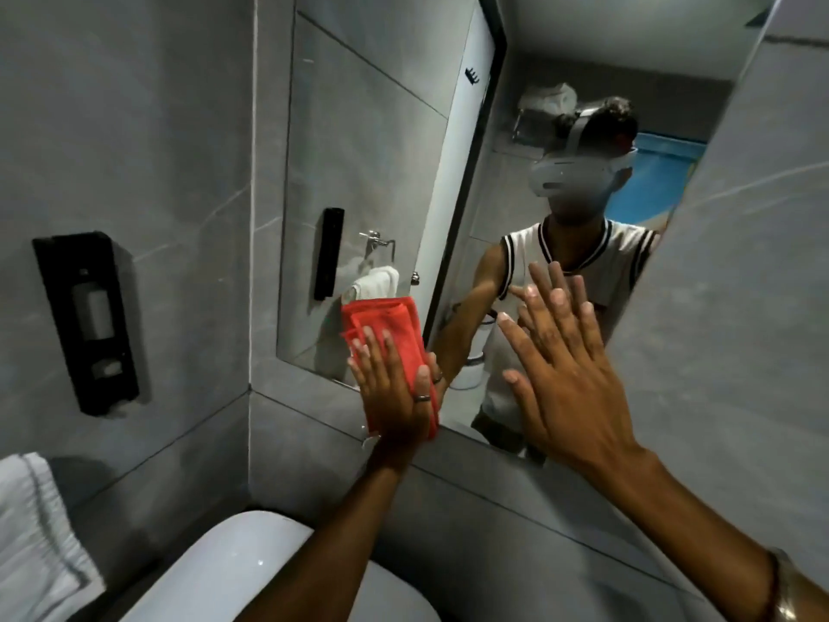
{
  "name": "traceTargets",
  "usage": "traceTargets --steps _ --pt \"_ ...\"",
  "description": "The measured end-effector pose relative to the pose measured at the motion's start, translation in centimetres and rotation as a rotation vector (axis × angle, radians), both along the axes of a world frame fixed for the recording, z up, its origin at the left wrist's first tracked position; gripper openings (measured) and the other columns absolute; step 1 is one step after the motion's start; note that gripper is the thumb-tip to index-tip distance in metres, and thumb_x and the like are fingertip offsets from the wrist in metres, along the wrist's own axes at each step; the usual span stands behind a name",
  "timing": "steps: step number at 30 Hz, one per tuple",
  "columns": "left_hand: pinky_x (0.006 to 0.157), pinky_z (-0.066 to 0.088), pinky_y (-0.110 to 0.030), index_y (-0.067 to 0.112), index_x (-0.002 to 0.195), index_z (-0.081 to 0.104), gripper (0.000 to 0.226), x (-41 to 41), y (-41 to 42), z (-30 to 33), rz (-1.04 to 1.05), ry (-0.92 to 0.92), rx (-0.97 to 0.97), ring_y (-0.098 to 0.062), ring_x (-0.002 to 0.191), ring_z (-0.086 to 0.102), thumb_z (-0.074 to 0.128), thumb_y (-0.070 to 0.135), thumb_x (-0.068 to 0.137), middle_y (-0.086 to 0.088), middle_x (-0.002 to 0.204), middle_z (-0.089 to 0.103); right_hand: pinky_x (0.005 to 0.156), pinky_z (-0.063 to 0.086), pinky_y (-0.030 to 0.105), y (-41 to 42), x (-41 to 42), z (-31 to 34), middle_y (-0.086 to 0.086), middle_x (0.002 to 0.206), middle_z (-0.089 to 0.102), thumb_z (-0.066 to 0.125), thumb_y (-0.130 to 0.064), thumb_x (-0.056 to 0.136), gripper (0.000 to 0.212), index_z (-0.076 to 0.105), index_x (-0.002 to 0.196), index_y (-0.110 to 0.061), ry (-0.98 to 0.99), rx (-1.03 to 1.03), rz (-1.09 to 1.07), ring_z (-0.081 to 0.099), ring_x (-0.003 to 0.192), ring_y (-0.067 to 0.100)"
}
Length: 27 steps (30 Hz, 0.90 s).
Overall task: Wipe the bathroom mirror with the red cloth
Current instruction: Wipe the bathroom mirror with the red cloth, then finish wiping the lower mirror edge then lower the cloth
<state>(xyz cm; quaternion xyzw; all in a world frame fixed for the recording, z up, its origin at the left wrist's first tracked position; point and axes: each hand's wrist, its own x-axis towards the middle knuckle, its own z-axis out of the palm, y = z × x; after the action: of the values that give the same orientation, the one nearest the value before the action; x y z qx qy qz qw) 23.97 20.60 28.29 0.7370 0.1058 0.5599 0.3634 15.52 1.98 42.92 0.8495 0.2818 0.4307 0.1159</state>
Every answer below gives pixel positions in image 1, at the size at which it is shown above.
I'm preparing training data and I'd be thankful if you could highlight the person's left hand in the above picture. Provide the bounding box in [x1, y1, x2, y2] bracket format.
[347, 325, 441, 455]

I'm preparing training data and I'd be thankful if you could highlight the person's right hand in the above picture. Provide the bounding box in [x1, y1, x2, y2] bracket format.
[496, 285, 649, 477]

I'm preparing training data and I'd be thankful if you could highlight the red cleaning cloth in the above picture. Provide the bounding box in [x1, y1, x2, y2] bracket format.
[341, 296, 441, 441]

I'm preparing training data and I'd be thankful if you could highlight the person's right forearm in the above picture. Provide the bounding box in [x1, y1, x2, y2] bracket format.
[608, 447, 829, 622]

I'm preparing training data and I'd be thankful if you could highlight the person's left forearm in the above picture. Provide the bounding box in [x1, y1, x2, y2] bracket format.
[236, 440, 417, 622]

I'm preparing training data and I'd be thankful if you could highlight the white towel with grey stripe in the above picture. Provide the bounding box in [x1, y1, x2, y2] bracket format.
[0, 452, 107, 622]

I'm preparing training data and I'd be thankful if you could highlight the wall mirror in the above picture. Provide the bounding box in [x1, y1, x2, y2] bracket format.
[276, 0, 786, 467]

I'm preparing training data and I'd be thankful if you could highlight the black wall soap dispenser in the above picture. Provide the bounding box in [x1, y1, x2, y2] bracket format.
[32, 231, 141, 418]

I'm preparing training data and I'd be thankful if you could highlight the metal wrist bracelet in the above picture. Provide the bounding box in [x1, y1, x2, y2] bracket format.
[767, 548, 802, 622]

